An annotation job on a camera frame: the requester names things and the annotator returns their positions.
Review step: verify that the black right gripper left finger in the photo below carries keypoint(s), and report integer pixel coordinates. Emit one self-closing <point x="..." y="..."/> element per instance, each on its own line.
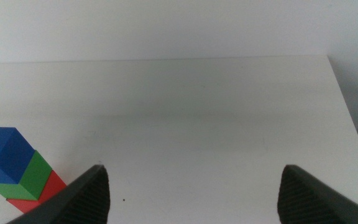
<point x="79" y="202"/>

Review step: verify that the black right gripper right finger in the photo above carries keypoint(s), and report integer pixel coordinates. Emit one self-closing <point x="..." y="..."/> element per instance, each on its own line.
<point x="309" y="202"/>

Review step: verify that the red cube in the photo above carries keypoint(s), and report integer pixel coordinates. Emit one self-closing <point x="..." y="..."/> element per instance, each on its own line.
<point x="53" y="188"/>

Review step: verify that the green cube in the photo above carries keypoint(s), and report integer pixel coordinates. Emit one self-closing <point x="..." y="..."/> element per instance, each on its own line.
<point x="34" y="177"/>

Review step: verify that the blue cube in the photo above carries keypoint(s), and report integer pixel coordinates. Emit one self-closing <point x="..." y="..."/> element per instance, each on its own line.
<point x="2" y="155"/>

